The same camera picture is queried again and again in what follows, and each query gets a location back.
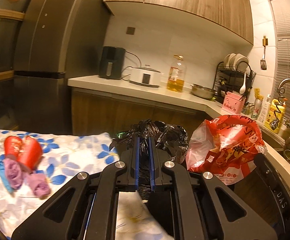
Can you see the black air fryer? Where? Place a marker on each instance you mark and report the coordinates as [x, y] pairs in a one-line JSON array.
[[111, 62]]

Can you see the wooden wall cabinet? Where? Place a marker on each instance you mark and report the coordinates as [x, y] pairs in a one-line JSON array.
[[185, 2]]

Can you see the wooden base cabinet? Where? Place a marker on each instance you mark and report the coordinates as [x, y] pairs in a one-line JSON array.
[[97, 112]]

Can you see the black plastic bag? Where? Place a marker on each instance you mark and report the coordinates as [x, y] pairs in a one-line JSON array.
[[170, 140]]

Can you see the white pump bottle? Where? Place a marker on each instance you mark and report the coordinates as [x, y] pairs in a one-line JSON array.
[[263, 112]]

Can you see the red printed plastic bag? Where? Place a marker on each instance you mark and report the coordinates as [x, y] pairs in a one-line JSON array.
[[225, 150]]

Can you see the wooden framed glass door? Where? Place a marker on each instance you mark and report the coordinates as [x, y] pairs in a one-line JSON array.
[[0, 42]]

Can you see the dark grey refrigerator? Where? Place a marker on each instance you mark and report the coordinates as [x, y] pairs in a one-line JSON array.
[[60, 42]]

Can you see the black dish rack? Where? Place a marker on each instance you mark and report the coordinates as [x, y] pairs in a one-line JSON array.
[[231, 75]]

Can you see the pink utensil holder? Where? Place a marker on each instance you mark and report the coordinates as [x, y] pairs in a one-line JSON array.
[[232, 103]]

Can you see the stainless steel bowl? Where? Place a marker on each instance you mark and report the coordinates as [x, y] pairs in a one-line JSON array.
[[202, 91]]

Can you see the cooking oil bottle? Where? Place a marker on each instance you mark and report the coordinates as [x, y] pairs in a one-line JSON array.
[[176, 80]]

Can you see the beer can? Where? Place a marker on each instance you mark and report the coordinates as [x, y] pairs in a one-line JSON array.
[[255, 110]]

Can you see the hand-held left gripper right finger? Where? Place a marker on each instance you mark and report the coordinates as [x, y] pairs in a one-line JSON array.
[[152, 165]]

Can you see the dark wall socket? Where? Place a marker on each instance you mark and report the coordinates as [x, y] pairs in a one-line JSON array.
[[130, 30]]

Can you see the hanging metal spatula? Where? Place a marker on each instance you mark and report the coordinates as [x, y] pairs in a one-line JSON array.
[[263, 65]]

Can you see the white ladle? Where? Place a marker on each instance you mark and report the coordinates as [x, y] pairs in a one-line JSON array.
[[242, 88]]

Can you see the yellow detergent bottle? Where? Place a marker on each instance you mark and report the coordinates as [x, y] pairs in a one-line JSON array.
[[272, 115]]

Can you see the blue floral blanket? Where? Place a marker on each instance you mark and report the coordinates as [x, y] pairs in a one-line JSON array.
[[67, 150]]

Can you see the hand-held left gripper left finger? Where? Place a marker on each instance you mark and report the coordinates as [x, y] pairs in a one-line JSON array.
[[136, 165]]

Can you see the white slow cooker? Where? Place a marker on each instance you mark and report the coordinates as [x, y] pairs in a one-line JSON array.
[[145, 77]]

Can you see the purple cloth roll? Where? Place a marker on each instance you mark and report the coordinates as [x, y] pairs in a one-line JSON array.
[[38, 186], [15, 173]]

